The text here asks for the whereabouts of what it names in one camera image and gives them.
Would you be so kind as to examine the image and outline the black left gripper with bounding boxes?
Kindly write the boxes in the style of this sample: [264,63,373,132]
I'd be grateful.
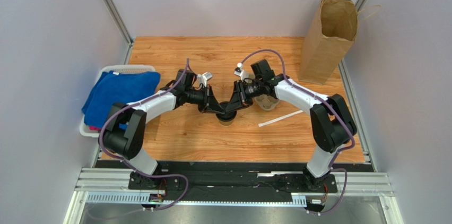
[185,85,225,115]

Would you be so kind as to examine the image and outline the black plastic cup lid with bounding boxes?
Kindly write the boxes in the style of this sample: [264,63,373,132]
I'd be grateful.
[216,101,237,120]

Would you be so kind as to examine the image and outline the brown paper coffee cup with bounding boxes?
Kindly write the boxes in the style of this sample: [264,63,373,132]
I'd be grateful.
[219,119,233,126]

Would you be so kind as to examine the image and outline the grey pulp cup carrier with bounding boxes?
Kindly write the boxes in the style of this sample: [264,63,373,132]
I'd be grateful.
[254,95,280,111]

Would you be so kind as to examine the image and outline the brown paper bag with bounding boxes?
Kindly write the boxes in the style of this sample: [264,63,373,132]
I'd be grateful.
[298,0,382,85]

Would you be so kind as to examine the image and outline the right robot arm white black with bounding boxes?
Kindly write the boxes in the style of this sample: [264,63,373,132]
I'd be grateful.
[224,59,357,187]

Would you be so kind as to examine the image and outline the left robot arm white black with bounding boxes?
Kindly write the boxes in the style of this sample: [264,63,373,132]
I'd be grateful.
[98,69,225,179]

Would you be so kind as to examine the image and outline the white paper wrapped straw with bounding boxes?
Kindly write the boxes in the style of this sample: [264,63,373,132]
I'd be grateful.
[258,110,303,127]

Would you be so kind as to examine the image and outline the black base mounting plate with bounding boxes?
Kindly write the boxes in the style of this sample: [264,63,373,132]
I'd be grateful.
[95,160,339,203]

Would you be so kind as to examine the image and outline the blue folded cloth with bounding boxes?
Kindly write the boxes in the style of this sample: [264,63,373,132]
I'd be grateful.
[82,71,161,130]

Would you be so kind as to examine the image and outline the pink cloth in basket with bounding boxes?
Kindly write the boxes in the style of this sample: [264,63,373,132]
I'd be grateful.
[88,126,101,131]

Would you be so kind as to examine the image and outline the white plastic basket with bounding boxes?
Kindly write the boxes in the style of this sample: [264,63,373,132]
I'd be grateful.
[79,64,155,138]

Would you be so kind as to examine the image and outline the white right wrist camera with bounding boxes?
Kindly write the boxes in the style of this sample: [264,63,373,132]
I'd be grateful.
[234,63,249,81]

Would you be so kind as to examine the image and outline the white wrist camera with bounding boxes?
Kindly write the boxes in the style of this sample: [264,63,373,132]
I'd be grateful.
[197,72,213,88]
[234,63,249,81]

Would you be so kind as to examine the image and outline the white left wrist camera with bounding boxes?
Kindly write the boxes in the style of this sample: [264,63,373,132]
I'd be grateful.
[197,72,213,88]

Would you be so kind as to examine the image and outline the aluminium frame rail front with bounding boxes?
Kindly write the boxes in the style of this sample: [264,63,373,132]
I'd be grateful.
[64,168,403,223]

